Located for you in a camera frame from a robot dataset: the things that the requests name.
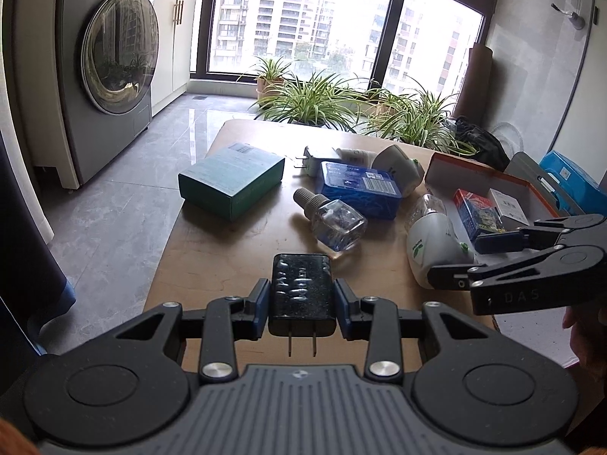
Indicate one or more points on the rolled brown mat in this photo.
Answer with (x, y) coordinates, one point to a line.
(474, 80)

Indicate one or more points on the spider plant in beige pot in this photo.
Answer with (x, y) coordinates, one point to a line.
(270, 73)

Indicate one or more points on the white fan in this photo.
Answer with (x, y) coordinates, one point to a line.
(507, 135)

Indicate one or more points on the silver washing machine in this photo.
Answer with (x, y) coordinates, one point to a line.
(104, 66)

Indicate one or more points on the orange-edged cardboard box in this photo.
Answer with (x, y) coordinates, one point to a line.
(474, 177)

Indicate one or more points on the teal cardboard box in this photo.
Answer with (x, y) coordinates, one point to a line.
(232, 175)

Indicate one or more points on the clear bottle with grey cap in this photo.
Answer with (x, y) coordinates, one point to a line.
(336, 222)

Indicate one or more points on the dark blue curtain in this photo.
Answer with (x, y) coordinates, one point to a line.
(28, 256)

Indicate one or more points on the wide spider plant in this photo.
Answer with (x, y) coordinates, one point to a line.
(417, 118)

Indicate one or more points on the white cup face mask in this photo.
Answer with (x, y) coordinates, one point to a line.
(396, 163)

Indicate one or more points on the white charger plug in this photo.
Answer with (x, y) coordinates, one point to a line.
(310, 161)

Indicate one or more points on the black charger plug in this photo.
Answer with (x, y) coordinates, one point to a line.
(302, 293)

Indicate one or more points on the large spider plant white pot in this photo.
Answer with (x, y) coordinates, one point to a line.
(310, 99)

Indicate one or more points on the grey folded board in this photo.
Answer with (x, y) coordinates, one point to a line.
(531, 173)

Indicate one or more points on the cream cabinet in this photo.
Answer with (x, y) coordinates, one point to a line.
(178, 33)

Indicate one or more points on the white mosquito repellent device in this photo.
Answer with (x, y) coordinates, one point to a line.
(429, 246)

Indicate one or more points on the small spider plant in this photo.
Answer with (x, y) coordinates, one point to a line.
(381, 97)

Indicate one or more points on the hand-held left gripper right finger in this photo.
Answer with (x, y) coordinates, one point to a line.
(345, 310)

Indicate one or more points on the person's right hand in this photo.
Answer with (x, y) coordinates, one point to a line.
(588, 336)

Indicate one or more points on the small white bottle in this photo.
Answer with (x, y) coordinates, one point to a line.
(355, 155)

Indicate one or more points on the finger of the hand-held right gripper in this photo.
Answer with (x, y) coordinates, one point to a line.
(521, 277)
(493, 242)

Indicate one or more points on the red and blue small box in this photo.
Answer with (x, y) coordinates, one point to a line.
(476, 213)

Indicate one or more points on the black-framed window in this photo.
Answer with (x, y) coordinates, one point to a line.
(346, 14)

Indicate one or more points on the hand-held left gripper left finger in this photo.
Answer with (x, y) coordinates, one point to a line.
(260, 310)

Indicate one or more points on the blue plastic box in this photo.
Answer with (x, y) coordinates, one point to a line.
(360, 189)

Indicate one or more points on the blue plastic stool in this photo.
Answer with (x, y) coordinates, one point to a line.
(569, 175)

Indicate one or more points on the small white box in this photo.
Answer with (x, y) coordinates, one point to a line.
(510, 208)

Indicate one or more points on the black bag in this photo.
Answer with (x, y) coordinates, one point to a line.
(483, 144)

